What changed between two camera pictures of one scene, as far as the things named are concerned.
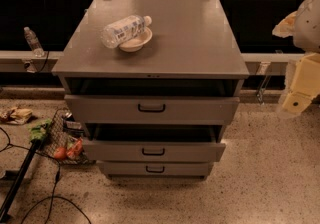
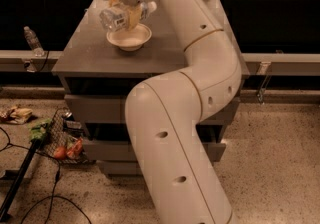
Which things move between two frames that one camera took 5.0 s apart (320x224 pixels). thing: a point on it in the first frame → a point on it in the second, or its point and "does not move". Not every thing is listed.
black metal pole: x=14 y=190 does not move
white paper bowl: x=136 y=43 does not move
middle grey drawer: x=155 y=150 does not move
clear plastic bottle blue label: x=124 y=30 → x=114 y=18
